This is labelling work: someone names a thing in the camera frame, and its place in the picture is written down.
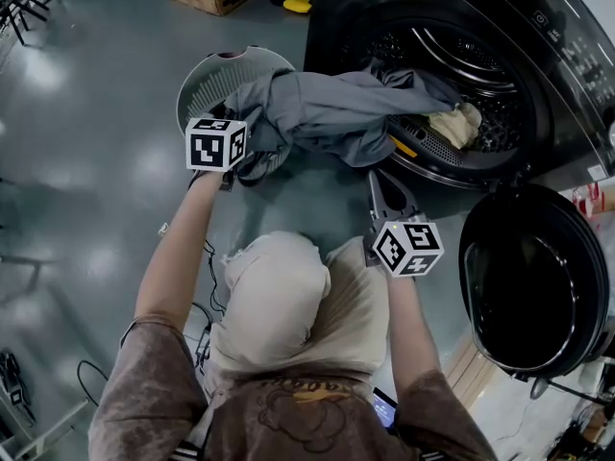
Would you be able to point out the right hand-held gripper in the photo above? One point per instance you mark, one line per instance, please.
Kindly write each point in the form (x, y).
(408, 250)

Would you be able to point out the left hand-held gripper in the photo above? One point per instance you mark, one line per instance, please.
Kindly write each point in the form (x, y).
(211, 144)

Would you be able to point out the grey-green laundry basket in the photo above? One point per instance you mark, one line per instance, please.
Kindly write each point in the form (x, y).
(206, 84)

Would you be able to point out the cream beige garment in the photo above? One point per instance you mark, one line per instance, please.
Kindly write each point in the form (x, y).
(456, 125)

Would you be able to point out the grey garment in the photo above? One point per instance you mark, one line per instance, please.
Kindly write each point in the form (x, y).
(331, 108)

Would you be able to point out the black washing machine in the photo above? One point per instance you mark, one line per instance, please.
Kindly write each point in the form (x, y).
(528, 41)

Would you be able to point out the person's right forearm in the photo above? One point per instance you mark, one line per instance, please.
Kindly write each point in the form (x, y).
(413, 329)

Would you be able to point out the person's left forearm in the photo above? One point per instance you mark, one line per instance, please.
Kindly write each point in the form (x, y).
(178, 257)

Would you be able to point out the person's beige trousers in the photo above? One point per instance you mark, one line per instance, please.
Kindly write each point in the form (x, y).
(288, 305)

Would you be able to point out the round black washer door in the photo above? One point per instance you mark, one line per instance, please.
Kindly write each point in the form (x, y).
(528, 296)

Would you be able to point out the wooden board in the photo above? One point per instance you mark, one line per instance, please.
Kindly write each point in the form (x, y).
(473, 372)

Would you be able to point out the black phone with lit screen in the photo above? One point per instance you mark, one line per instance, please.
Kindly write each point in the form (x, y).
(384, 408)

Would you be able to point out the black metal-legged stool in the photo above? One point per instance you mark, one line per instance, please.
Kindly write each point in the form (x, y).
(21, 7)

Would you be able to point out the black bar stool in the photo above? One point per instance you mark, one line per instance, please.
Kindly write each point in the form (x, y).
(567, 392)

